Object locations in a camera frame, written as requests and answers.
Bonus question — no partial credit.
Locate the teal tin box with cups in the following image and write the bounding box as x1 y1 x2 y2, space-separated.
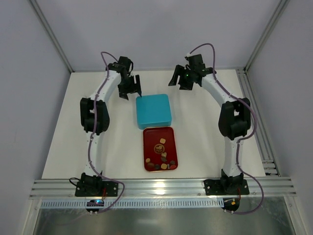
137 116 172 130

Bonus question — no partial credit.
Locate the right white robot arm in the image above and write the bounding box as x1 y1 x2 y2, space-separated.
168 54 251 194

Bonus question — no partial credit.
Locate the teal tin lid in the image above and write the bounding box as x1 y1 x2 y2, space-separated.
135 94 172 118

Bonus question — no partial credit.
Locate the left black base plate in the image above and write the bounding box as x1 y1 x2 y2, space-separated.
74 181 118 197

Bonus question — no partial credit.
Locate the red rectangular tray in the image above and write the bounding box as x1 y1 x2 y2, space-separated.
143 127 179 172

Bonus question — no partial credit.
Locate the right frame rail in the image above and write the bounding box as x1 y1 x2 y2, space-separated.
236 68 280 177

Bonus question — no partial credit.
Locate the slotted cable duct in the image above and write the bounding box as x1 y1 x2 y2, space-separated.
41 198 224 210

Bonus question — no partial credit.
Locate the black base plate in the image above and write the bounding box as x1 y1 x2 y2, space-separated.
204 179 250 195
74 181 118 197

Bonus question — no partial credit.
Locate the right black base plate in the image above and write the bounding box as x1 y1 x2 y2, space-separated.
204 179 250 195

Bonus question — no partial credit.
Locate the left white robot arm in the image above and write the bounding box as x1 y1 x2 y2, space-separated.
80 56 142 186

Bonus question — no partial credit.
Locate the aluminium rail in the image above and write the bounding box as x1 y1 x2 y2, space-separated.
29 176 297 199

